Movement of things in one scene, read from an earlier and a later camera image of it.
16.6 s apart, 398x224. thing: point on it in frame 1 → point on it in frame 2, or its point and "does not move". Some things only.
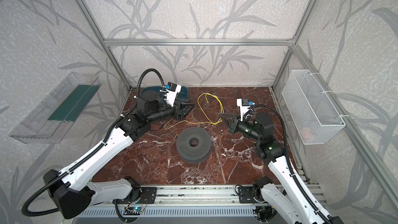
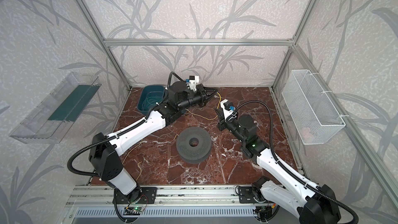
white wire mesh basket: x=314 y=116 does not move
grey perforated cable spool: x=194 y=154 does not move
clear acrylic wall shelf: x=49 y=122 does not move
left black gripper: x=177 y=110 → x=202 y=94
